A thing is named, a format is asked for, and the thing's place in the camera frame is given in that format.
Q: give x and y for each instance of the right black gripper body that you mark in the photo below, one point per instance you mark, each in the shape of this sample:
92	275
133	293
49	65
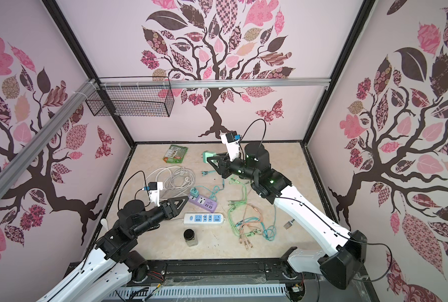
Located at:
240	168

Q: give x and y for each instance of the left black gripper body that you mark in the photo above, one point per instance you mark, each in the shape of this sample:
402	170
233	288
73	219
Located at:
158	215

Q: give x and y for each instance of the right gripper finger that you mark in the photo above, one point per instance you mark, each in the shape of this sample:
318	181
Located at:
219	164
220	157

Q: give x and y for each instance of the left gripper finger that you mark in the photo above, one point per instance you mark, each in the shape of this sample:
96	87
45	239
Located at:
176	207
178	201

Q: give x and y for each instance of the light green charger plug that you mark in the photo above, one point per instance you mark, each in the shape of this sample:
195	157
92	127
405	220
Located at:
207	154

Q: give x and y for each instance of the teal charger plug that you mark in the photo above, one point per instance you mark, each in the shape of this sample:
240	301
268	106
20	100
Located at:
194	193

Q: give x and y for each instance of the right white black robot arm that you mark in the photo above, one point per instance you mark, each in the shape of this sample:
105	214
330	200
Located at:
342	253

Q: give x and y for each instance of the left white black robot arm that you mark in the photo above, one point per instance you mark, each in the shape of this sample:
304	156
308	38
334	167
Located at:
113	262

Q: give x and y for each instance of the white blue power strip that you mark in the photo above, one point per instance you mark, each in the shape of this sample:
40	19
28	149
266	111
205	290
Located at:
203	219

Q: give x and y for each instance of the purple power strip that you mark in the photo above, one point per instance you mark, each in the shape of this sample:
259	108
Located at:
204	203

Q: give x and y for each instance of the black lid glass jar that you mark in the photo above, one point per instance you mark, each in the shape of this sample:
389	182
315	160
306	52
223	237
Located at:
190	237

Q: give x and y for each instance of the green snack packet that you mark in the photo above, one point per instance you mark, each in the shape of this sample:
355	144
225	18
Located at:
175	154

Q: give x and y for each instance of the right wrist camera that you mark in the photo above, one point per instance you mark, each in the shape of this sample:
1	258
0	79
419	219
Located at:
231	141

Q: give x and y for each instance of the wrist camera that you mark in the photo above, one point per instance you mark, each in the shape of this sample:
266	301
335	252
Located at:
154	191
231	141

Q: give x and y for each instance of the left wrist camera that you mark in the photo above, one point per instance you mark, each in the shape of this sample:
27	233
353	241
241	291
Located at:
154	191

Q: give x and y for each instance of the black wire basket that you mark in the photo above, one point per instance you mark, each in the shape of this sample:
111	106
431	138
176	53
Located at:
145	96

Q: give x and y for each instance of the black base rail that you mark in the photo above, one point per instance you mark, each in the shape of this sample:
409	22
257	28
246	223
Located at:
270	269

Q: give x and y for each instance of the rear aluminium rail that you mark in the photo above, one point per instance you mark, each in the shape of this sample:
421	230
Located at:
229	83

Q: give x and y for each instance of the aluminium rail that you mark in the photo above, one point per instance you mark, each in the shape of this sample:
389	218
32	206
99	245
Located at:
229	83
24	158

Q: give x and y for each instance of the white slotted cable duct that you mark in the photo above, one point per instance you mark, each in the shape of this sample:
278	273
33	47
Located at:
195	293

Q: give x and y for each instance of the left aluminium rail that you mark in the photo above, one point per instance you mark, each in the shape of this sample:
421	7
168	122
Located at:
24	158

